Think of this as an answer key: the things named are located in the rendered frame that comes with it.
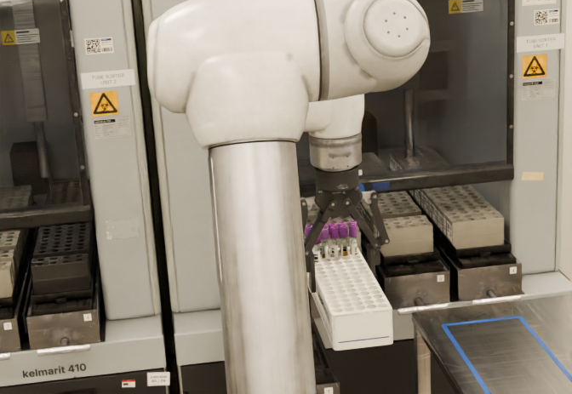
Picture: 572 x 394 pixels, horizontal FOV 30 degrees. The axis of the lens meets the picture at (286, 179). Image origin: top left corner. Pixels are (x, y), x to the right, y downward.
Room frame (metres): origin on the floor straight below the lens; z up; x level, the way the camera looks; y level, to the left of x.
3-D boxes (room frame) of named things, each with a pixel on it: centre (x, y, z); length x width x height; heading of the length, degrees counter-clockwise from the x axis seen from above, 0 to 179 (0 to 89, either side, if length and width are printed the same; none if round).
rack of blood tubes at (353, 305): (1.71, -0.09, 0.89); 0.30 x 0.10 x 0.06; 7
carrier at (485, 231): (2.09, -0.39, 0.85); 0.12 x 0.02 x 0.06; 96
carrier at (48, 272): (1.98, 0.46, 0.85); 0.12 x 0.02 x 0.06; 98
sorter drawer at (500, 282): (2.32, -0.36, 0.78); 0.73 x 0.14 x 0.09; 7
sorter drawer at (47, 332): (2.22, 0.49, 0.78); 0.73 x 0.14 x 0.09; 7
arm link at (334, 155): (1.75, -0.09, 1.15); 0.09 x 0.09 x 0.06
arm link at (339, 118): (1.75, -0.07, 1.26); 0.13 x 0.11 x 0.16; 94
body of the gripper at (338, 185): (1.75, -0.09, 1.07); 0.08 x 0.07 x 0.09; 97
